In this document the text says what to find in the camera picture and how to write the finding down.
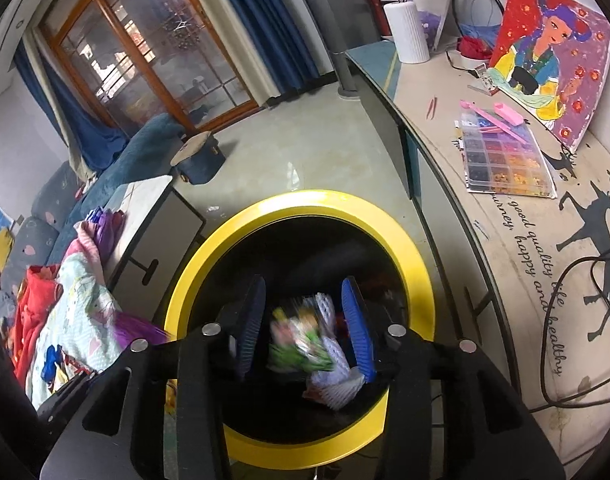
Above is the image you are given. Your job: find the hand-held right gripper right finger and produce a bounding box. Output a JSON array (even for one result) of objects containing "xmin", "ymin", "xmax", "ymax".
[{"xmin": 341, "ymin": 275, "xmax": 568, "ymax": 480}]

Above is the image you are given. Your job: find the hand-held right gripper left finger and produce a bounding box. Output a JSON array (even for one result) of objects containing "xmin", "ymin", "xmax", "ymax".
[{"xmin": 39, "ymin": 274, "xmax": 268, "ymax": 480}]

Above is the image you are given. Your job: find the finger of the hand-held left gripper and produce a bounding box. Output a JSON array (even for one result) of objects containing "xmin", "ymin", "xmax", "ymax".
[{"xmin": 35, "ymin": 371, "xmax": 98, "ymax": 428}]

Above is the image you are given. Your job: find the green snack wrapper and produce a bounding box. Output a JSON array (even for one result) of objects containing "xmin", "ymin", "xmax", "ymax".
[{"xmin": 269, "ymin": 305, "xmax": 332, "ymax": 373}]

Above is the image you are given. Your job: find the white foam fruit net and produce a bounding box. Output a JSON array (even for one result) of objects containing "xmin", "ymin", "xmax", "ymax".
[{"xmin": 297, "ymin": 292, "xmax": 368, "ymax": 411}]

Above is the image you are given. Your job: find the yellow rimmed trash bin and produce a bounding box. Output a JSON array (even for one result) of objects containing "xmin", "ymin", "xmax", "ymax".
[{"xmin": 163, "ymin": 190, "xmax": 436, "ymax": 471}]

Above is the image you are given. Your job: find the cartoon cat printed blanket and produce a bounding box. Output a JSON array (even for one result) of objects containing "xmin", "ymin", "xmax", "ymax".
[{"xmin": 25, "ymin": 252, "xmax": 171, "ymax": 411}]

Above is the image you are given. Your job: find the red garment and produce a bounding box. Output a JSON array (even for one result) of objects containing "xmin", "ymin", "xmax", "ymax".
[{"xmin": 12, "ymin": 265, "xmax": 63, "ymax": 386}]

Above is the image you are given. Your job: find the white top coffee table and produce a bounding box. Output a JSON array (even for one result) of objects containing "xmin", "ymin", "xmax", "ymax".
[{"xmin": 102, "ymin": 175, "xmax": 207, "ymax": 306}]

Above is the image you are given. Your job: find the pink cloth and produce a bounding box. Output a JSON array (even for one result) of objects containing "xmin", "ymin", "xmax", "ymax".
[{"xmin": 60, "ymin": 217, "xmax": 108, "ymax": 286}]

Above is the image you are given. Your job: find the deer print tv cabinet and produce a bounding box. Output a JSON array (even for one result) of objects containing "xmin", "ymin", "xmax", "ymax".
[{"xmin": 345, "ymin": 37, "xmax": 610, "ymax": 480}]

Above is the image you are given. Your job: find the dark blue footstool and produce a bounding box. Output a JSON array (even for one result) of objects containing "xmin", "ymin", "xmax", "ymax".
[{"xmin": 170, "ymin": 131, "xmax": 227, "ymax": 186}]

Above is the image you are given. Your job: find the purple cloth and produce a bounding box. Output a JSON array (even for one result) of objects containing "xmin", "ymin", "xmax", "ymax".
[{"xmin": 88, "ymin": 207, "xmax": 126, "ymax": 256}]

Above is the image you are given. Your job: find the grey blue heart sofa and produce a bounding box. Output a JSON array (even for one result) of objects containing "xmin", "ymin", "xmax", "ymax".
[{"xmin": 0, "ymin": 112, "xmax": 186, "ymax": 321}]

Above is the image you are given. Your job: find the clear bead organizer box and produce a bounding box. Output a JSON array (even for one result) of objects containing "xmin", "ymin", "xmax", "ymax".
[{"xmin": 455, "ymin": 112, "xmax": 558, "ymax": 200}]

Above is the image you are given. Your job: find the blue beige curtain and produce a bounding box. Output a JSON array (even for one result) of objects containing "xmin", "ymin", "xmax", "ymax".
[
  {"xmin": 12, "ymin": 25, "xmax": 131, "ymax": 181},
  {"xmin": 182, "ymin": 0, "xmax": 321, "ymax": 98}
]

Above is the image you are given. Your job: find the pink plastic stick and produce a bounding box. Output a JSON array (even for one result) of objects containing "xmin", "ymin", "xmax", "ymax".
[{"xmin": 460, "ymin": 100, "xmax": 528, "ymax": 145}]

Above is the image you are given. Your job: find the pink plastic tray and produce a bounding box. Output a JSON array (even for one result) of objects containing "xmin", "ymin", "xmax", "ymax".
[{"xmin": 492, "ymin": 101, "xmax": 526, "ymax": 126}]

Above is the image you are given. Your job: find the small printed card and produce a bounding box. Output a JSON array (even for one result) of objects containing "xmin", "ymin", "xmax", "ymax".
[{"xmin": 467, "ymin": 62, "xmax": 500, "ymax": 97}]

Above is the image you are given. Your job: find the wooden sliding glass door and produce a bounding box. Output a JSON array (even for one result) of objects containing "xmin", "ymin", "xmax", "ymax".
[{"xmin": 38, "ymin": 0, "xmax": 262, "ymax": 133}]

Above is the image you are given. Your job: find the white ribbed vase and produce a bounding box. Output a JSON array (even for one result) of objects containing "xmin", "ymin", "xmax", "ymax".
[{"xmin": 382, "ymin": 1, "xmax": 431, "ymax": 64}]

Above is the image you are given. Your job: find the grey tower air conditioner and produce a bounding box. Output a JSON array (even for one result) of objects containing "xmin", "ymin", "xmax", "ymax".
[{"xmin": 305, "ymin": 0, "xmax": 391, "ymax": 98}]

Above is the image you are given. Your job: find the small white purple canvas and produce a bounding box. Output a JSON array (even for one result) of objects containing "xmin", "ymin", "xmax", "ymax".
[{"xmin": 407, "ymin": 0, "xmax": 456, "ymax": 53}]

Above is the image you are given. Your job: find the colourful figure painting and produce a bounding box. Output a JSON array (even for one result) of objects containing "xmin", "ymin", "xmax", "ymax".
[{"xmin": 487, "ymin": 0, "xmax": 610, "ymax": 153}]

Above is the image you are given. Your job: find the black cable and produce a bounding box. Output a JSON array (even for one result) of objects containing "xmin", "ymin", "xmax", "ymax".
[{"xmin": 537, "ymin": 245, "xmax": 610, "ymax": 411}]

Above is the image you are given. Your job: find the basket with black handle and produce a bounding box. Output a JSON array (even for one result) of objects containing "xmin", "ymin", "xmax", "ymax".
[{"xmin": 447, "ymin": 0, "xmax": 506, "ymax": 71}]

